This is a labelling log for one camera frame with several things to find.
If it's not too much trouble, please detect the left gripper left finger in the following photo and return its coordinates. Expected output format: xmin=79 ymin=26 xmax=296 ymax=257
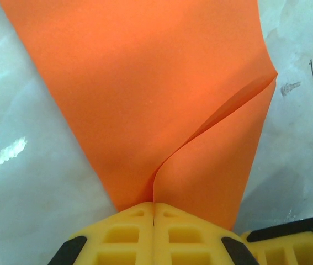
xmin=47 ymin=201 xmax=155 ymax=265

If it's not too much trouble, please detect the orange paper sheet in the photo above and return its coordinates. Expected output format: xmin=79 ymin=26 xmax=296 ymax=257
xmin=0 ymin=0 xmax=279 ymax=235

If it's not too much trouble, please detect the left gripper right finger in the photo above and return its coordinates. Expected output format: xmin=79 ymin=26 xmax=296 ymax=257
xmin=154 ymin=203 xmax=259 ymax=265

